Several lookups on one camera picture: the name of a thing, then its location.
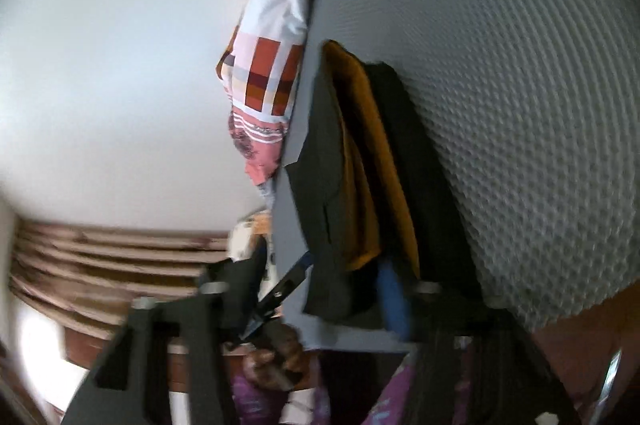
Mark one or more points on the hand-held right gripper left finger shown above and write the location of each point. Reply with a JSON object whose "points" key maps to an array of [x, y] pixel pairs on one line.
{"points": [[200, 330]]}

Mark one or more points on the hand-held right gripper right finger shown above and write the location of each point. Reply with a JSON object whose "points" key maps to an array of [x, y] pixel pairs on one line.
{"points": [[392, 300]]}

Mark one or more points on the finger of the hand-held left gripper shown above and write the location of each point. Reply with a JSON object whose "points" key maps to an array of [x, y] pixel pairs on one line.
{"points": [[280, 290]]}

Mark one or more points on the black and orange pants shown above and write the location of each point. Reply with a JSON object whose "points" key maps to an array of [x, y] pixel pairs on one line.
{"points": [[365, 175]]}

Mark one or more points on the person's left hand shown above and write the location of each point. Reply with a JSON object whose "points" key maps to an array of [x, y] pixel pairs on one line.
{"points": [[275, 360]]}

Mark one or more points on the floral white orange cushion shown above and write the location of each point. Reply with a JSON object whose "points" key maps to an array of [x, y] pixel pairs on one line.
{"points": [[247, 232]]}

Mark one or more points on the grey white crumpled cloth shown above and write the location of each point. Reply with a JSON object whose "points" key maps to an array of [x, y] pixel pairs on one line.
{"points": [[267, 195]]}

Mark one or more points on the purple printed bed sheet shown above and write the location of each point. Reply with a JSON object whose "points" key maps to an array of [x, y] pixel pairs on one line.
{"points": [[350, 400]]}

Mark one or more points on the ribbed brown wooden headboard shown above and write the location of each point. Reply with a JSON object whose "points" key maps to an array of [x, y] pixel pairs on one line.
{"points": [[100, 255]]}

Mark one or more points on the orange brown mattress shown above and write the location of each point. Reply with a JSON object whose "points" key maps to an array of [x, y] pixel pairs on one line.
{"points": [[580, 345]]}

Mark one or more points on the checked pink pillow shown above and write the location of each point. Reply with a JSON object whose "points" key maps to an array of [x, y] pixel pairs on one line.
{"points": [[265, 70]]}

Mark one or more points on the grey textured mat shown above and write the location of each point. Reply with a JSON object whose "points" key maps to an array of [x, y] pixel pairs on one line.
{"points": [[500, 105]]}

